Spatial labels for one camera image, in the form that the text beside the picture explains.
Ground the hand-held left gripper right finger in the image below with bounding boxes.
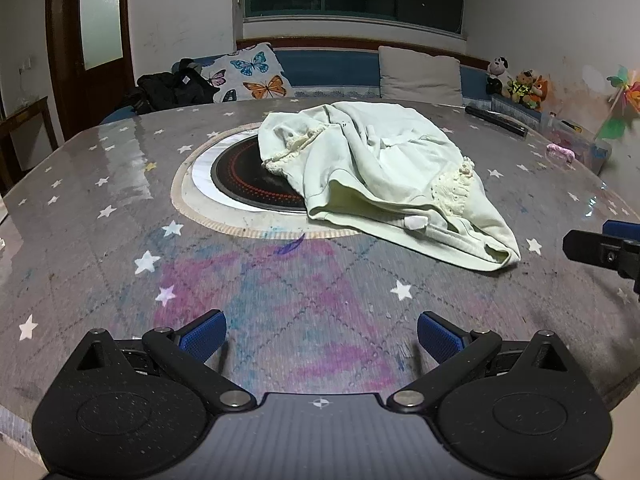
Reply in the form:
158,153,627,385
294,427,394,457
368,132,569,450
387,311,571,413

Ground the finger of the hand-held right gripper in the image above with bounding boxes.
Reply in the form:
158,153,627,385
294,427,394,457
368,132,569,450
602,219,640,239
562,229,640,301

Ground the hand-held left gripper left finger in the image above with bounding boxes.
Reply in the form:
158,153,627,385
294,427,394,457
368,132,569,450
70,309,253,413

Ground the pale green garment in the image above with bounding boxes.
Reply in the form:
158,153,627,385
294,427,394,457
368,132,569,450
257,101,522,273

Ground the clear plastic box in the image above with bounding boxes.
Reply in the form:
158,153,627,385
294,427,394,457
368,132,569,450
542,112,613,173

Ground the colourful pinwheel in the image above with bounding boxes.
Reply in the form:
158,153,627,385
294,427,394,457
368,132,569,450
595,64,640,141

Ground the grey star-print tablecloth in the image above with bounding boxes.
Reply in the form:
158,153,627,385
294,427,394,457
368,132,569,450
0,97,640,461

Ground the orange fox plush toy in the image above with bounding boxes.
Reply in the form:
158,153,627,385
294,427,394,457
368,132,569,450
530,75,549,111

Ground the round black induction cooktop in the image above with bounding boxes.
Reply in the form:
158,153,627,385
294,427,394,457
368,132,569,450
191,127,321,217

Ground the brown bear plush toy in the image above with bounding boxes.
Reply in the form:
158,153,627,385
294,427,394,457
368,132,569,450
507,70,536,103

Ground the panda plush toy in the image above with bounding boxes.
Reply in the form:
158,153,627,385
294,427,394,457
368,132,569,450
486,56,511,95

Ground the beige pillow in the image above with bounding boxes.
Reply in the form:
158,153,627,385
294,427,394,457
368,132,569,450
377,46,465,107

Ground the black jacket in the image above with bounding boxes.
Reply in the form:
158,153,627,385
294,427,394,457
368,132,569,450
121,58,221,116

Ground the butterfly print pillow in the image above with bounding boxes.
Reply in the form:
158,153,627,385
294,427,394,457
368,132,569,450
202,42,296,104

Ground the wooden side table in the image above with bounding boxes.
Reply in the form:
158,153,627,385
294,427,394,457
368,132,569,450
0,96,60,196

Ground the blue sofa bench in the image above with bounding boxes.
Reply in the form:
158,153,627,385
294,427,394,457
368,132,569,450
97,37,543,126

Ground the brown door with frosted glass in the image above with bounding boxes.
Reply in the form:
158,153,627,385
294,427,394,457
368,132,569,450
46,0,136,141

